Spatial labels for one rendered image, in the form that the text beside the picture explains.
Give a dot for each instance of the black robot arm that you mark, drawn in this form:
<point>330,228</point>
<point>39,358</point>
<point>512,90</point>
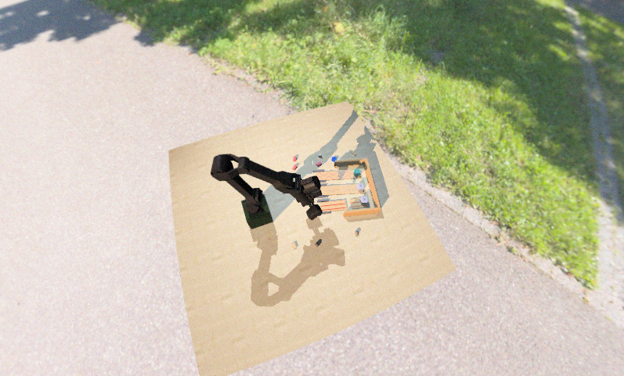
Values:
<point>222,169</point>

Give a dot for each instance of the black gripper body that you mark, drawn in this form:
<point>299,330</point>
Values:
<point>314,210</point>

